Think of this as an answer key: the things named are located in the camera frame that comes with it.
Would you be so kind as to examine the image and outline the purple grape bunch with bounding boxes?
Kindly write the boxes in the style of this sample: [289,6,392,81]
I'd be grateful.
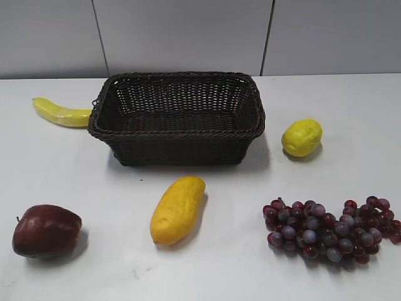
[263,196,400,265]

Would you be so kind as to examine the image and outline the dark brown wicker basket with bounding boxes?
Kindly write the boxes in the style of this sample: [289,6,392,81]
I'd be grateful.
[88,71,265,166]

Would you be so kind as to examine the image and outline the yellow mango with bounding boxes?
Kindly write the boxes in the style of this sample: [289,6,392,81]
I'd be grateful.
[150,176,206,246]

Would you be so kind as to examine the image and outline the yellow lemon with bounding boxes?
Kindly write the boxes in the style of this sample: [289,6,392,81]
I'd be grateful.
[281,119,323,157]

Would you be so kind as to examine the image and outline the yellow banana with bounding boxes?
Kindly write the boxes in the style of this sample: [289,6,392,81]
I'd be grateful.
[33,97,91,128]

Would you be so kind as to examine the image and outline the dark red apple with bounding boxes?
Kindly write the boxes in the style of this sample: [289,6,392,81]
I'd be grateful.
[12,204,82,258]

